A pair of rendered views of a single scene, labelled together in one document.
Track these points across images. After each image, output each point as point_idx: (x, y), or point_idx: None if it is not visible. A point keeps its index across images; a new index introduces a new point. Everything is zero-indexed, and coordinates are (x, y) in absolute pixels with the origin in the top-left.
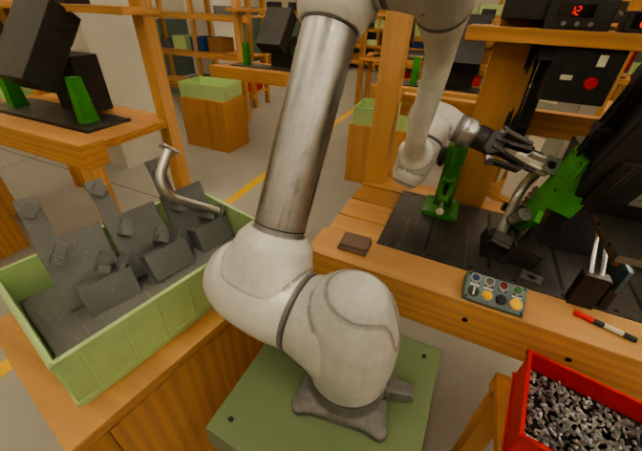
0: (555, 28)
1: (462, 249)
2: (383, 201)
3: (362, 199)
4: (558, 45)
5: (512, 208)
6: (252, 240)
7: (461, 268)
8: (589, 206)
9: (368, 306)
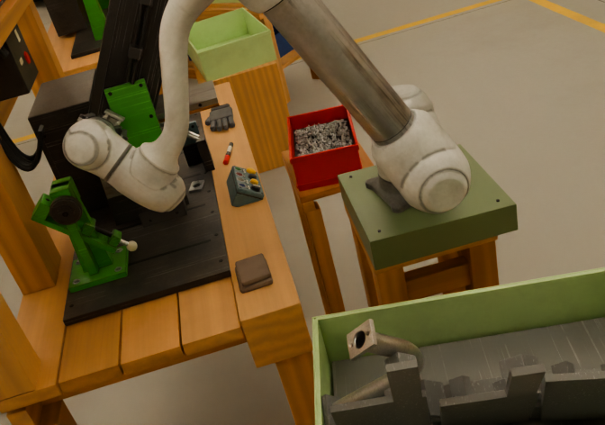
0: None
1: (185, 224)
2: (105, 330)
3: (116, 350)
4: (9, 34)
5: None
6: (425, 113)
7: (219, 214)
8: None
9: (403, 85)
